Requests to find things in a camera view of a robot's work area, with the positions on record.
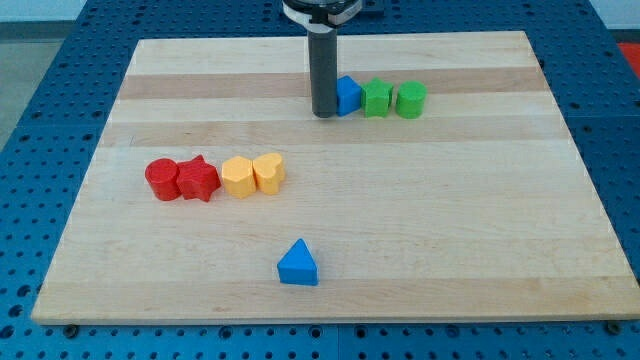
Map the yellow heart block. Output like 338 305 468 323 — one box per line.
252 153 286 195

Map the green cylinder block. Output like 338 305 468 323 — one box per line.
396 81 428 119

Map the yellow hexagon block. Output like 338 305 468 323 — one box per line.
222 156 256 199

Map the light wooden board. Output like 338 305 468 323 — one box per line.
32 31 639 325

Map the red star block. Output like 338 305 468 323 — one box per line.
176 155 221 202

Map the red cylinder block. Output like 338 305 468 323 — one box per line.
145 158 181 201

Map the blue cube block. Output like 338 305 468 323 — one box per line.
337 75 362 116

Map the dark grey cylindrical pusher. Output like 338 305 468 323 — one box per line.
307 26 337 118

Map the green star block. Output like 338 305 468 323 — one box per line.
361 77 394 118

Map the blue triangle block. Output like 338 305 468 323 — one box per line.
277 238 319 286

